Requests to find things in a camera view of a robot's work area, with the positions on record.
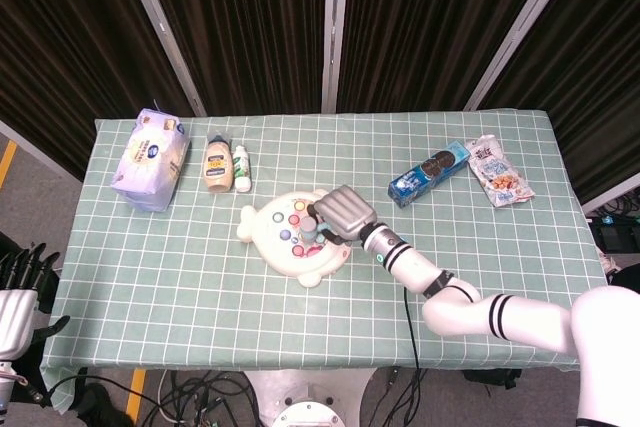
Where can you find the green checked tablecloth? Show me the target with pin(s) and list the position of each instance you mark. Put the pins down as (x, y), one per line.
(200, 297)

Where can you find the white snack bag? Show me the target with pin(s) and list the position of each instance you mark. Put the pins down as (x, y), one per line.
(500, 177)

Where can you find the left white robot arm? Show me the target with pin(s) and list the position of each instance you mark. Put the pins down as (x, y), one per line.
(5, 387)

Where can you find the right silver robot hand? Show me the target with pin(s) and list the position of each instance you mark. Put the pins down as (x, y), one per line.
(347, 212)

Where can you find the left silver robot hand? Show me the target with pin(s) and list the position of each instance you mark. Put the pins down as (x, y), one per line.
(15, 317)

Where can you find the beige mayonnaise squeeze bottle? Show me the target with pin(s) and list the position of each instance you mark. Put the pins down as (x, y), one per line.
(218, 167)

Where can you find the lilac tissue pack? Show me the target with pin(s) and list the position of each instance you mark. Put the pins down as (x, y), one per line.
(147, 167)

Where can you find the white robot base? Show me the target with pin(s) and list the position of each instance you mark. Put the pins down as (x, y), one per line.
(310, 397)

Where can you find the teal toy hammer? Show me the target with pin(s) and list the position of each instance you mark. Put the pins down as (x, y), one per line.
(309, 232)

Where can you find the white partition bottom rail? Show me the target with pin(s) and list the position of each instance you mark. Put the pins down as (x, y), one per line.
(612, 199)

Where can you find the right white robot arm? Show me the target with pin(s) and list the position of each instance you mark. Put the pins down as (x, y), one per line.
(450, 307)

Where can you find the small green white bottle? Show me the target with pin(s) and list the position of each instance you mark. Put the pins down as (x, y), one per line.
(242, 167)

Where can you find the blue cookie box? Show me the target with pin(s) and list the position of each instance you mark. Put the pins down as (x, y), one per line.
(430, 174)

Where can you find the dark curtain panel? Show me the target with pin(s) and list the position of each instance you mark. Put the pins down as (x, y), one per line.
(75, 47)
(250, 22)
(600, 72)
(425, 22)

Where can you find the black power equipment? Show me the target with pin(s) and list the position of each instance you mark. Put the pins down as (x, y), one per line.
(615, 232)

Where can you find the white fish-shaped toy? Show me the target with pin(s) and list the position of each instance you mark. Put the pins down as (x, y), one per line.
(280, 247)

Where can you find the white partition frame post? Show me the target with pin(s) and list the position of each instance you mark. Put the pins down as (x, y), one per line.
(525, 27)
(334, 22)
(165, 37)

